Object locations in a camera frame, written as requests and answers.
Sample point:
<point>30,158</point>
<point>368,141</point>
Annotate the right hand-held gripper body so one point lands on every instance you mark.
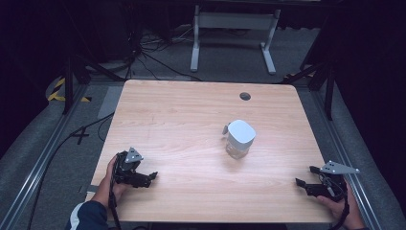
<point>333,185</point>

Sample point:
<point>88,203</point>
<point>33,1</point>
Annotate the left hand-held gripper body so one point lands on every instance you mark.
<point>129,166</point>

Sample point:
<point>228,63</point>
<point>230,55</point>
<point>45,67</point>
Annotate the clear jar with white lid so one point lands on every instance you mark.
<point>240,139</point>

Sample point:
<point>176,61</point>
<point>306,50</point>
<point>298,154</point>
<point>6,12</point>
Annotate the person's left hand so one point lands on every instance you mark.
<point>111,179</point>

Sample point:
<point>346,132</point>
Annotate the person's right hand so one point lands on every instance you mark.
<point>343,209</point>

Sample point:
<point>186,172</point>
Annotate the black metal stand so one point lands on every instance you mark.
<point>328,86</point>
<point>68,83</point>

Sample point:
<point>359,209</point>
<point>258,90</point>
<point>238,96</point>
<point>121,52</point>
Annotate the aluminium floor rail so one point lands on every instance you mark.
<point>346,159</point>
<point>38,166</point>

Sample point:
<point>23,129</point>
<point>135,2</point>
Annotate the white metal desk frame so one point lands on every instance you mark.
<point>233,20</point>

